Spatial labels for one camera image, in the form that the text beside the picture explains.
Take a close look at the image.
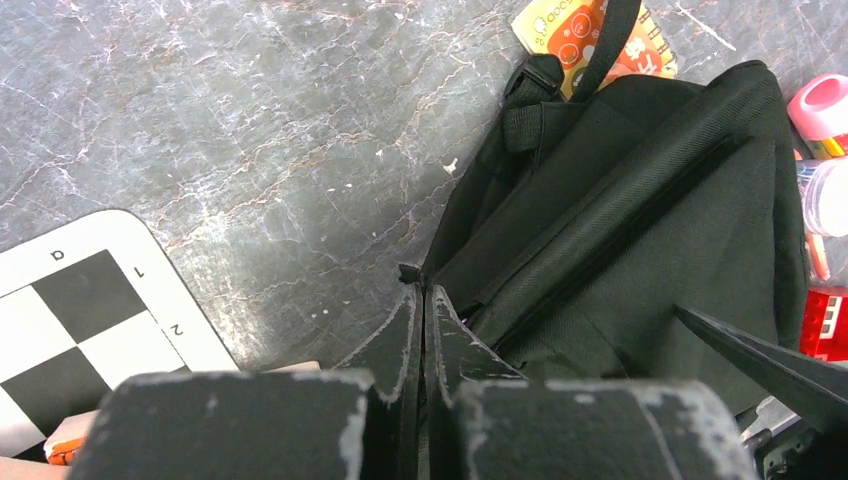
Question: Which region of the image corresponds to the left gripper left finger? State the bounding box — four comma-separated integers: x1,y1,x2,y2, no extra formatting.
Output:
335,284,424,479

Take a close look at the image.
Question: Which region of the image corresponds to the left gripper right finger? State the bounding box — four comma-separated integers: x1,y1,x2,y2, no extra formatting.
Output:
429,285,527,479

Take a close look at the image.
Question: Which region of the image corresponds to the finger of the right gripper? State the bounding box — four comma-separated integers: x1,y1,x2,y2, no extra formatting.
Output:
675,306,847,438

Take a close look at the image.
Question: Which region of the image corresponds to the black student backpack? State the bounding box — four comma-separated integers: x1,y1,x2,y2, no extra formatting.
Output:
419,1,808,415

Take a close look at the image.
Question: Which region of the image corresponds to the red window toy brick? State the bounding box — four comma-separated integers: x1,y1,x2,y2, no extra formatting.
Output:
799,287,847,363

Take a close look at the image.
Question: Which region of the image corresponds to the clear round glitter jar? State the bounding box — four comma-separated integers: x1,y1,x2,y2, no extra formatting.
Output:
796,158,847,237

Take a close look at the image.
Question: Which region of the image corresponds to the pink capped marker tube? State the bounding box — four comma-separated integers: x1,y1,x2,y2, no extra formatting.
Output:
787,74,847,160

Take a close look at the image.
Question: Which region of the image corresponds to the black white chessboard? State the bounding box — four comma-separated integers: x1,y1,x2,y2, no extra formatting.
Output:
1,209,236,457

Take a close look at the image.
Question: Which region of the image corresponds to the orange treehouse book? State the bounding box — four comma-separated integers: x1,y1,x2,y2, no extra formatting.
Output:
43,436,87,466

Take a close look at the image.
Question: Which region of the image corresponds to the small orange spiral notebook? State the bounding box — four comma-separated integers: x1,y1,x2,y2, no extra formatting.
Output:
511,0,678,97

